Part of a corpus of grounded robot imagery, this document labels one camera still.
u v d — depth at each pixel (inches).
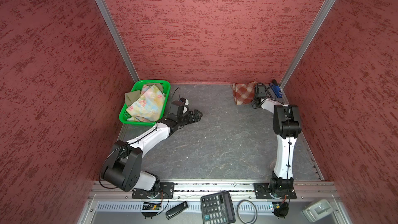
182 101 31.1
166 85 43.3
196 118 30.7
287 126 24.0
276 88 45.8
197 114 31.2
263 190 29.2
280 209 28.0
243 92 44.5
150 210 28.5
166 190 29.2
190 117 30.5
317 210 26.7
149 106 39.1
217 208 26.8
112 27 34.1
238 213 26.8
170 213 25.7
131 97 38.4
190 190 29.8
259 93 35.2
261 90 35.5
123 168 16.8
